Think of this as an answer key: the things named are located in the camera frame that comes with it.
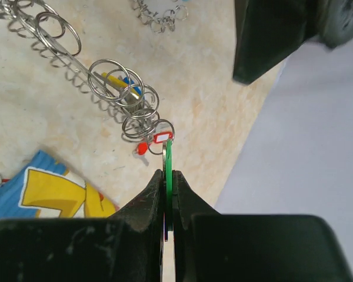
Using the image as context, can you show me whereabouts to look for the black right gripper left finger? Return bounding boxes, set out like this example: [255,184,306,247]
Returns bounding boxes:
[0,170,165,281]

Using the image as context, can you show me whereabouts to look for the red key tag white label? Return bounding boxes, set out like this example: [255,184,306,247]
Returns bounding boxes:
[153,132,173,144]

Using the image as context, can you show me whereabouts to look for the red key tag plain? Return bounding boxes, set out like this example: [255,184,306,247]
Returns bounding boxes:
[136,142,148,156]

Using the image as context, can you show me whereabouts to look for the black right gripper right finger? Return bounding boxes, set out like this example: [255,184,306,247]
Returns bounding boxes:
[172,170,353,281]

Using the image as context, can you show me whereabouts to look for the green key tag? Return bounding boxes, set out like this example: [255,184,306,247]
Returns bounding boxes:
[162,139,173,231]

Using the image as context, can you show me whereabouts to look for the yellow key tag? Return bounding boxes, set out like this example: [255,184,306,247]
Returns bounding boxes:
[101,72,141,96]

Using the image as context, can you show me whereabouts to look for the blue handled key ring disc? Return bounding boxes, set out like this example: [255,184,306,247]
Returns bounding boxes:
[129,1,189,34]

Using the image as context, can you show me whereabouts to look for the blue key tag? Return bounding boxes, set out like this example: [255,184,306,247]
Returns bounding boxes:
[119,78,144,108]

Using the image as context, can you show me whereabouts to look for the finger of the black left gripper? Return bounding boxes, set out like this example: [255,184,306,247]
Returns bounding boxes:
[232,0,353,85]

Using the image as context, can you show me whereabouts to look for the yellow blue cartoon cloth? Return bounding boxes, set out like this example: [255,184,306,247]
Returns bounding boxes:
[0,150,118,220]

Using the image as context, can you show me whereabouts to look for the steel key ring disc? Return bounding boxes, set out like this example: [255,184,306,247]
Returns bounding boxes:
[0,1,175,155]

